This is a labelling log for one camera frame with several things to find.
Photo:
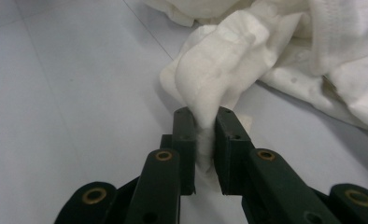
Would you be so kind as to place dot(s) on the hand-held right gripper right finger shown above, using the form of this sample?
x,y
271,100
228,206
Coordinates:
x,y
232,155

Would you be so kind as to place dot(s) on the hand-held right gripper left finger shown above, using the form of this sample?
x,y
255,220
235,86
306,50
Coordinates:
x,y
185,149

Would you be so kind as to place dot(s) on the white baby garment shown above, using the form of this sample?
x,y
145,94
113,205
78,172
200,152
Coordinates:
x,y
222,62

